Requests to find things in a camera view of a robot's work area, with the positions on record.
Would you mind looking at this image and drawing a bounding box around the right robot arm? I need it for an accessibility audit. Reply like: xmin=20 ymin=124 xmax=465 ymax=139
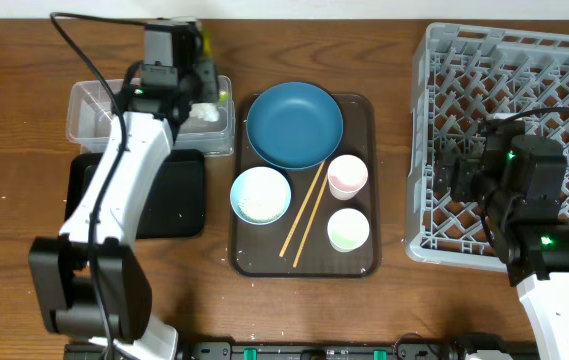
xmin=434 ymin=121 xmax=569 ymax=359

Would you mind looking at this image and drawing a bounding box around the grey dishwasher rack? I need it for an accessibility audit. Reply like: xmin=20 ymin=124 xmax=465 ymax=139
xmin=405 ymin=23 xmax=569 ymax=272

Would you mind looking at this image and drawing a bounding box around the dark blue plate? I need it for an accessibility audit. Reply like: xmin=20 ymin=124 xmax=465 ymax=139
xmin=246 ymin=82 xmax=344 ymax=170

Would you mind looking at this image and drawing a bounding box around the yellow snack wrapper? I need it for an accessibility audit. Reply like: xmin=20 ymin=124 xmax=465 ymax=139
xmin=200 ymin=32 xmax=228 ymax=103

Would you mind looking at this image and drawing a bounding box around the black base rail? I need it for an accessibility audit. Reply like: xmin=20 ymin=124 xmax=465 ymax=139
xmin=63 ymin=332 xmax=540 ymax=360

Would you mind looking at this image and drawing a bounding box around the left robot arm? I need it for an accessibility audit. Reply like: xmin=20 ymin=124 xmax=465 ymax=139
xmin=28 ymin=18 xmax=220 ymax=359

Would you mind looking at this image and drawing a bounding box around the light blue bowl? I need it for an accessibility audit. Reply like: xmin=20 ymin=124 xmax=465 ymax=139
xmin=230 ymin=166 xmax=292 ymax=225

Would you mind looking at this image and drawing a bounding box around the brown serving tray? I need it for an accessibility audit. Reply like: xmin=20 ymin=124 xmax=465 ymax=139
xmin=229 ymin=94 xmax=381 ymax=278

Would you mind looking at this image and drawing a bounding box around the pink cup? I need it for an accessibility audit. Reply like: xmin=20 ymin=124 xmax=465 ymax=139
xmin=328 ymin=155 xmax=368 ymax=201

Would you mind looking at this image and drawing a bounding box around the clear plastic bin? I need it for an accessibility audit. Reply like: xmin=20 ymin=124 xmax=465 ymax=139
xmin=66 ymin=75 xmax=235 ymax=156

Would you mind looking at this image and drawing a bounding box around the green cup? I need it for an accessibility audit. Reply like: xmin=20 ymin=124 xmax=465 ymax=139
xmin=327 ymin=208 xmax=370 ymax=253

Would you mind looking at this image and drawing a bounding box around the right wooden chopstick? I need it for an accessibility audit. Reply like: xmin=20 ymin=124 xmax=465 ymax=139
xmin=293 ymin=171 xmax=328 ymax=268

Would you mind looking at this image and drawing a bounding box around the black bin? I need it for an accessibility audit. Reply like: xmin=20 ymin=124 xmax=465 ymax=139
xmin=65 ymin=150 xmax=206 ymax=239

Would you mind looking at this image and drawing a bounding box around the white tissue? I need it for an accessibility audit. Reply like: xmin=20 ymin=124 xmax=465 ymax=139
xmin=189 ymin=103 xmax=220 ymax=123

